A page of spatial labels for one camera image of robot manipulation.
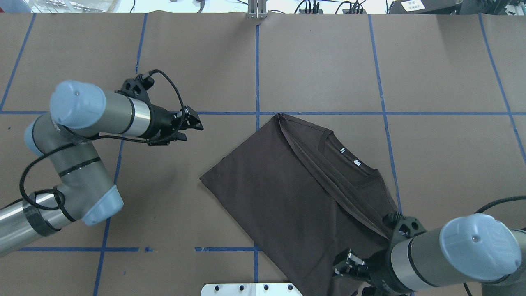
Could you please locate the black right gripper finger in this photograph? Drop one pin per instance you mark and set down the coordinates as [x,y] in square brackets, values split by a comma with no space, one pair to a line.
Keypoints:
[348,264]

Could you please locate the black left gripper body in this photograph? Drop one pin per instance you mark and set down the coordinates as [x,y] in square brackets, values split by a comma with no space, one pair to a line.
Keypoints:
[161,122]

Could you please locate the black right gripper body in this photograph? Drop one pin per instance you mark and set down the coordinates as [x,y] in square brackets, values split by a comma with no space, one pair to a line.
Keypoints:
[380,271]

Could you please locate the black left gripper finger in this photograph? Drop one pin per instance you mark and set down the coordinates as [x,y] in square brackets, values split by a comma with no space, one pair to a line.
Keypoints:
[189,119]
[175,136]

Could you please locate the dark brown t-shirt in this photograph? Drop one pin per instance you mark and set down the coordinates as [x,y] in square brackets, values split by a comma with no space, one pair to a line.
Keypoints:
[303,198]

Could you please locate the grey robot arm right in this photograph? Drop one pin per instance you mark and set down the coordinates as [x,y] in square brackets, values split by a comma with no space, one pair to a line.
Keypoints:
[475,248]

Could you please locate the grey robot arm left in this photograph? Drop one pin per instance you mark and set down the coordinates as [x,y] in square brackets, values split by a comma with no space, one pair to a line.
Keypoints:
[68,181]

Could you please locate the white metal mounting base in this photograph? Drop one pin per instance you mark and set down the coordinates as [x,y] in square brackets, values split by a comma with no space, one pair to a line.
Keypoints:
[250,289]

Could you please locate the black box with white label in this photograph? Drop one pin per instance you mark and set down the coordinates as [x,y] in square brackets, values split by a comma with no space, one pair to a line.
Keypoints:
[430,7]

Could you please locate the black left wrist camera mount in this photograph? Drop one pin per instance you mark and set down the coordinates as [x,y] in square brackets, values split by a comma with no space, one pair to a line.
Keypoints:
[137,88]

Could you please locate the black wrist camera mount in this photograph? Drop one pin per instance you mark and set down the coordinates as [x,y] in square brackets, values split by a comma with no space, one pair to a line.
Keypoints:
[137,88]
[403,227]

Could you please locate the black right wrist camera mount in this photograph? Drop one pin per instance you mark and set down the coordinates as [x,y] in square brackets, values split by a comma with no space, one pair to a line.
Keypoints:
[403,227]

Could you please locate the grey aluminium post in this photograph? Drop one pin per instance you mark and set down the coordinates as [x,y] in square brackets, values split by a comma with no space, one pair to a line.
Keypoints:
[257,9]

